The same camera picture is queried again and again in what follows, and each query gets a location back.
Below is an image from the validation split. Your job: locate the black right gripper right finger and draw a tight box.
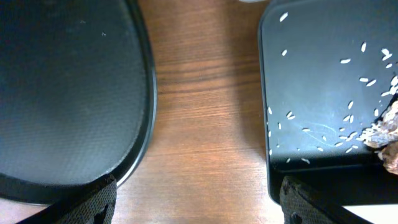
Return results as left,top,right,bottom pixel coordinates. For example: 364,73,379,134
279,176,371,224

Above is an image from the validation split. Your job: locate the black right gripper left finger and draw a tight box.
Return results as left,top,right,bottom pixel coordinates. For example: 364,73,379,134
19,174,117,224

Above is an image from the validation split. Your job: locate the food scraps pile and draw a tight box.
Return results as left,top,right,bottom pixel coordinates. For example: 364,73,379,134
361,100,397,175

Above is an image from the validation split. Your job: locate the round black tray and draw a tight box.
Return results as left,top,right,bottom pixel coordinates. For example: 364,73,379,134
1,0,157,205

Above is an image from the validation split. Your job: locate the black rectangular tray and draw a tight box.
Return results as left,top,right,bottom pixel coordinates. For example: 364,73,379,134
258,0,397,205

